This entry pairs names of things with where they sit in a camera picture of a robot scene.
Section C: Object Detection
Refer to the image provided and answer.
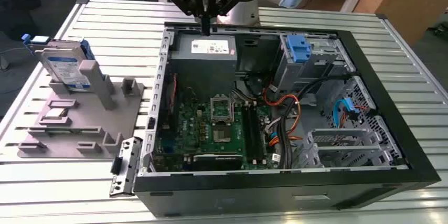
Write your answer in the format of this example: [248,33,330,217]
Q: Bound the CPU socket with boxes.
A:
[212,125,236,143]

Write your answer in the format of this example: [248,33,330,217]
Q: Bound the green motherboard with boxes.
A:
[153,98,282,172]

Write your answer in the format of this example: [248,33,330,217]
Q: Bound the black graphics card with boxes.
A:
[181,153,244,171]

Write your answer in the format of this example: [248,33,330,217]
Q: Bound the blue drive cage latch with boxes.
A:
[285,35,312,63]

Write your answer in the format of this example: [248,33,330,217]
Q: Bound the orange yellow power wires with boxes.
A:
[261,94,304,146]

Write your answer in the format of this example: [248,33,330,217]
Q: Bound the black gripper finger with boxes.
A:
[162,0,206,36]
[205,0,256,36]

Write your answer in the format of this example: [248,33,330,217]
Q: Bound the grey parts rack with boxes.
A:
[16,60,146,159]

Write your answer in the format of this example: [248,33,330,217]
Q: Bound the grey metal slot bracket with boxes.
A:
[108,136,144,199]

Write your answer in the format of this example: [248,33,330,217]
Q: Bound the metal optical drive cage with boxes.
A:
[274,34,356,96]

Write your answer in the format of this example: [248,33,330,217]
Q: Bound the black open PC case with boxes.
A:
[133,20,442,219]

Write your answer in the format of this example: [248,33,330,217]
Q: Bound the grey power supply unit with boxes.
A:
[166,34,240,96]

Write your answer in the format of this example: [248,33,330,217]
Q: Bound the blue data wire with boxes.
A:
[333,98,366,129]

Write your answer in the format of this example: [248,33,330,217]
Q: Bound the metal disk bay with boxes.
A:
[302,128,388,169]

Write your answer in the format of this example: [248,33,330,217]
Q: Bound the thick black cable bundle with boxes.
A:
[278,76,350,169]

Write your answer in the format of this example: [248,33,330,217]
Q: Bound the hard disk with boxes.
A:
[20,34,108,94]

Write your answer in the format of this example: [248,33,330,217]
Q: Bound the black RAM slot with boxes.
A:
[241,100,257,164]
[250,100,268,164]

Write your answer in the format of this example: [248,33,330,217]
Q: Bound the silver CPU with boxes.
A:
[44,108,66,120]

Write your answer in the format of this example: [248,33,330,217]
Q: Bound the black office chair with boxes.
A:
[0,0,41,41]

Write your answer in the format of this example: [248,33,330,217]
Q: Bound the metal socket cover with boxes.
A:
[208,94,234,126]

